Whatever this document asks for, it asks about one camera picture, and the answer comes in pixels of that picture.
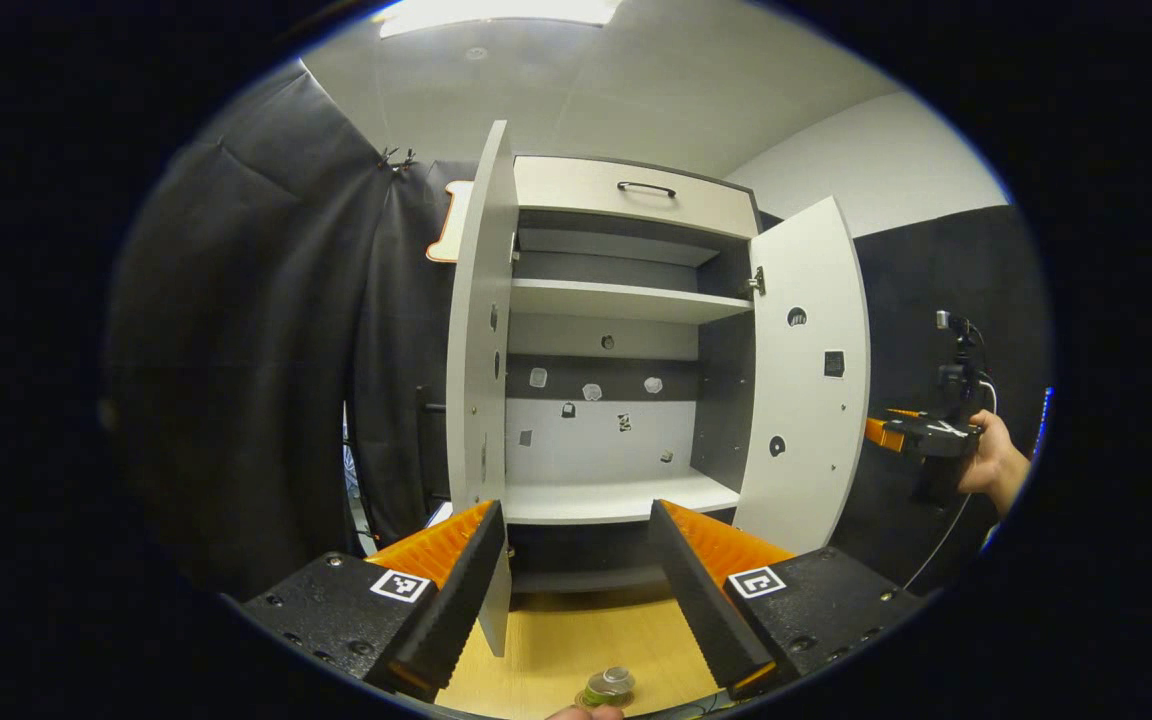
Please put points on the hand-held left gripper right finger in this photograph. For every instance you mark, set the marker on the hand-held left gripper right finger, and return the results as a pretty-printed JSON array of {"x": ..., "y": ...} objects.
[{"x": 701, "y": 610}]

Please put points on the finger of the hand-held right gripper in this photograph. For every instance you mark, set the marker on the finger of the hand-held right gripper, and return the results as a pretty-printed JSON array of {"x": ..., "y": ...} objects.
[
  {"x": 936, "y": 438},
  {"x": 906, "y": 412}
]

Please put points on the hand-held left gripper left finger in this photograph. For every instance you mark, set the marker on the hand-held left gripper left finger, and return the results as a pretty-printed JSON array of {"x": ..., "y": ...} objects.
[{"x": 456, "y": 610}]

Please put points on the green label clear bottle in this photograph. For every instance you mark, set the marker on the green label clear bottle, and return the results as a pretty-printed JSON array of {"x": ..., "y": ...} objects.
[{"x": 609, "y": 685}]

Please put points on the white grey cabinet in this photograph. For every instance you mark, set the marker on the white grey cabinet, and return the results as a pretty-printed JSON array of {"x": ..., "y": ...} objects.
[{"x": 586, "y": 440}]

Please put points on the white cabinet door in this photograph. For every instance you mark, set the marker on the white cabinet door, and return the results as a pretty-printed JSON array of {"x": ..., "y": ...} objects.
[{"x": 476, "y": 400}]

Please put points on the white cabinet drawer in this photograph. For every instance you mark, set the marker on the white cabinet drawer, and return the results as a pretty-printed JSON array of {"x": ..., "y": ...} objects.
[{"x": 576, "y": 195}]

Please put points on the ceiling light panel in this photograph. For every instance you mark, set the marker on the ceiling light panel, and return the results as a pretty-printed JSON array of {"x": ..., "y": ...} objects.
[{"x": 496, "y": 15}]

